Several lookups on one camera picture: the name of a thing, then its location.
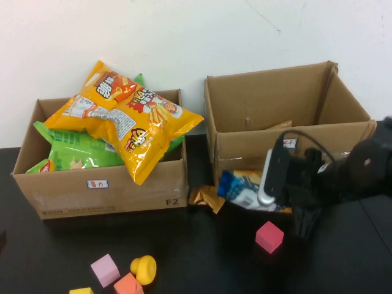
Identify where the small green yellow chips bag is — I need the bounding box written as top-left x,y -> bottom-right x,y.
26,158 -> 56,175

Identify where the brown snack packet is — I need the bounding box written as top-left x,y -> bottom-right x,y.
266,119 -> 293,129

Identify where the orange snack bag brown label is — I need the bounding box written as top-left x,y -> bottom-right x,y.
80,60 -> 148,108

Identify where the yellow mushroom-shaped toy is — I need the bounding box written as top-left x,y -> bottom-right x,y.
130,254 -> 157,286

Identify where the light pink foam cube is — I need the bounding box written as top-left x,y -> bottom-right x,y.
90,253 -> 121,288

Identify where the blue ridged chips bag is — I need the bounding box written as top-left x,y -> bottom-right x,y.
188,170 -> 294,215

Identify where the taped open cardboard box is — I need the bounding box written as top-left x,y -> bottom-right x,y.
203,60 -> 377,188

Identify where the orange foam cube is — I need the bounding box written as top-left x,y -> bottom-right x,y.
113,271 -> 145,294

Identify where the black camera cable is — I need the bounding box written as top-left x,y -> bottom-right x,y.
274,130 -> 337,163

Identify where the yellow fries snack bag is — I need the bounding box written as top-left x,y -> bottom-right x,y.
45,90 -> 205,186

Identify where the large green snack bag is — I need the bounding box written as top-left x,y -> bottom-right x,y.
32,121 -> 126,172

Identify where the red foam cube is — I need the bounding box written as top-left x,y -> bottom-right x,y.
255,220 -> 285,254

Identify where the cardboard box with F2 print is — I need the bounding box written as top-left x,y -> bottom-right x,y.
12,89 -> 190,220

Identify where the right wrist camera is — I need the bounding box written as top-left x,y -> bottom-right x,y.
258,148 -> 292,206

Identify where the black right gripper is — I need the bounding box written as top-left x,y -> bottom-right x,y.
283,149 -> 337,240

